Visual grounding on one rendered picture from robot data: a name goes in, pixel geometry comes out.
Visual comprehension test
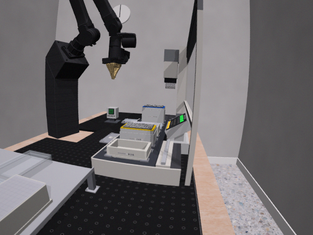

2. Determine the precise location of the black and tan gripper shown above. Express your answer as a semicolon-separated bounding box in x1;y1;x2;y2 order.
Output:
102;47;126;79

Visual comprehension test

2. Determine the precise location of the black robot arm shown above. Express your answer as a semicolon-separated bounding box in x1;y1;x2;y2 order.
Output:
61;0;136;61

